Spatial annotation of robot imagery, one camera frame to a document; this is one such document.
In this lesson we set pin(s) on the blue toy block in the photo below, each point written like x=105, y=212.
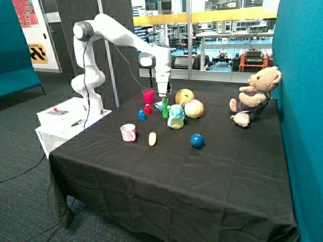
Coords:
x=141, y=115

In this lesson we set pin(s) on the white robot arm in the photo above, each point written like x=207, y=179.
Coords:
x=105, y=27

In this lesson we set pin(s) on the pastel plush ball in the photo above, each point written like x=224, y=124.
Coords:
x=194, y=109

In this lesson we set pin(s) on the pink white mug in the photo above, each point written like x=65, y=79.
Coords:
x=128, y=132

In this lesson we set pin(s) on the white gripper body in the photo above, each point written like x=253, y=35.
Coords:
x=163, y=84

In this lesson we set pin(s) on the white lab bench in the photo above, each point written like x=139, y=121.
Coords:
x=240, y=51

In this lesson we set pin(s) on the magenta plastic cup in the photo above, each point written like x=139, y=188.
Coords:
x=148, y=96

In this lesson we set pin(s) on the yellow black hazard sign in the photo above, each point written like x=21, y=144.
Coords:
x=38, y=54

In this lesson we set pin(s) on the brown teddy bear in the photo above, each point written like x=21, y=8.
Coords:
x=254, y=98

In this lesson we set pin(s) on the green toy block front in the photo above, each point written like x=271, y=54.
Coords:
x=165, y=102

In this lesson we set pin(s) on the red poster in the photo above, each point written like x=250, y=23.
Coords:
x=26, y=13

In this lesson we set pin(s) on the black tablecloth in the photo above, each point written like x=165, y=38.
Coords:
x=234, y=188

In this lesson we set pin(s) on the red toy block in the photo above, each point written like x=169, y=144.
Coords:
x=147, y=109

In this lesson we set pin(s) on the teal yellow sippy cup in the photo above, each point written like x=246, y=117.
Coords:
x=176, y=116

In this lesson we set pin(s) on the yellow smiley plush ball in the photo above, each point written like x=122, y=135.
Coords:
x=183, y=96

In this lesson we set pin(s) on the yellow toy banana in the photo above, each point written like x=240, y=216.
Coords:
x=152, y=137

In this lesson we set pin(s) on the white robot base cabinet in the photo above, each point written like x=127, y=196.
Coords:
x=60, y=123

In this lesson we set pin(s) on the green toy block back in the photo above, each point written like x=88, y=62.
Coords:
x=165, y=114

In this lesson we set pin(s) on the blue ball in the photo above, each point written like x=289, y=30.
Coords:
x=197, y=141

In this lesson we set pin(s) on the green toy block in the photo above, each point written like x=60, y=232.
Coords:
x=165, y=114
x=166, y=109
x=165, y=102

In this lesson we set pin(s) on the teal partition panel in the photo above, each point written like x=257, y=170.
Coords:
x=297, y=49

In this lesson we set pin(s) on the blue and white teacup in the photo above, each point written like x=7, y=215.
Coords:
x=159, y=106

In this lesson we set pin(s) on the teal sofa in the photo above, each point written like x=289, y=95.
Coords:
x=17, y=72

